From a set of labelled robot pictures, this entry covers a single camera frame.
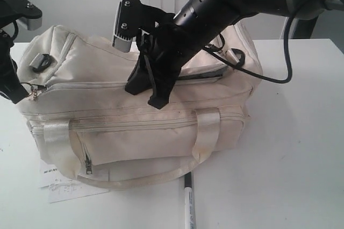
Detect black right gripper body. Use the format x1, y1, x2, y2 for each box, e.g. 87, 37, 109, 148
137, 23, 210, 80

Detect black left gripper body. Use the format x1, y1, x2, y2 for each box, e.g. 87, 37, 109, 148
1, 29, 20, 97

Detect cream fabric duffel bag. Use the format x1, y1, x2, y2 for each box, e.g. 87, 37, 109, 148
17, 23, 262, 190

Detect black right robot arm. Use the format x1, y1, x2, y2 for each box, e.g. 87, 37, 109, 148
125, 0, 343, 109

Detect black and white marker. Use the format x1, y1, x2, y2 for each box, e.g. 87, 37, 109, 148
184, 172, 196, 229

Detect white brand hang tag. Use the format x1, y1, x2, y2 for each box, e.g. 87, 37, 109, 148
38, 160, 71, 188

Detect white printed paper tag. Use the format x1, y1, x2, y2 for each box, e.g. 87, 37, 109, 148
48, 181, 109, 203

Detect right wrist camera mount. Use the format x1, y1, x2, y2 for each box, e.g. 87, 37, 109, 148
112, 0, 175, 53

